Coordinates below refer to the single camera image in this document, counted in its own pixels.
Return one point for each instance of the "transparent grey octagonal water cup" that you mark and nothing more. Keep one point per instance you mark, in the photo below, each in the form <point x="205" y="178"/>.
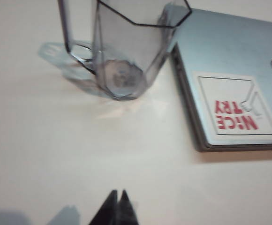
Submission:
<point x="126" y="47"/>

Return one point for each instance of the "white red Nice Try sticker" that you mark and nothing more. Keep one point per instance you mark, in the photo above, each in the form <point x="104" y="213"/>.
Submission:
<point x="234" y="105"/>

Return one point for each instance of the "silver Dell laptop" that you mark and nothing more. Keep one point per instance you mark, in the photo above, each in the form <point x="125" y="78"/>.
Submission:
<point x="220" y="51"/>

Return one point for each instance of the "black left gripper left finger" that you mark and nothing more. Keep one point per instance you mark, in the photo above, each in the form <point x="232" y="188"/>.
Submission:
<point x="108" y="213"/>

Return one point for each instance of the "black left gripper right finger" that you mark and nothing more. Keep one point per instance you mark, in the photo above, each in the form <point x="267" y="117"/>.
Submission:
<point x="126" y="213"/>

